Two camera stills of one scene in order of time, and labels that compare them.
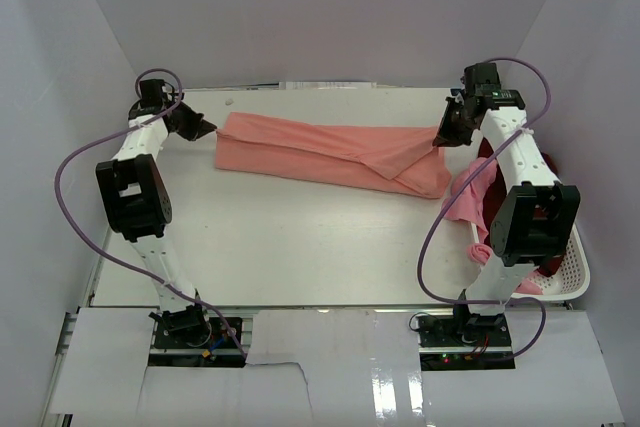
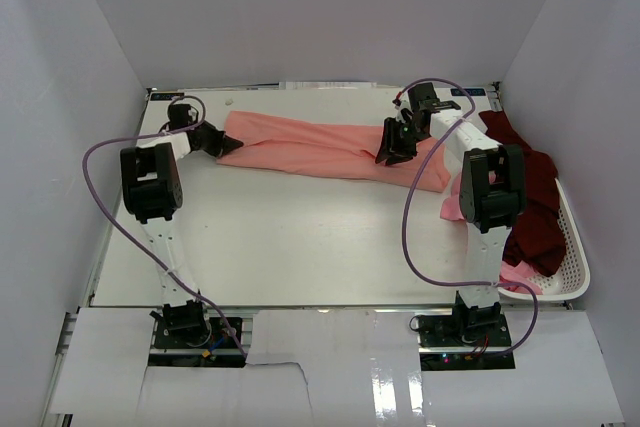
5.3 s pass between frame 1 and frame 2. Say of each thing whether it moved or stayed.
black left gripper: moved
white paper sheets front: stayed
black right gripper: moved
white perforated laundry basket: stayed
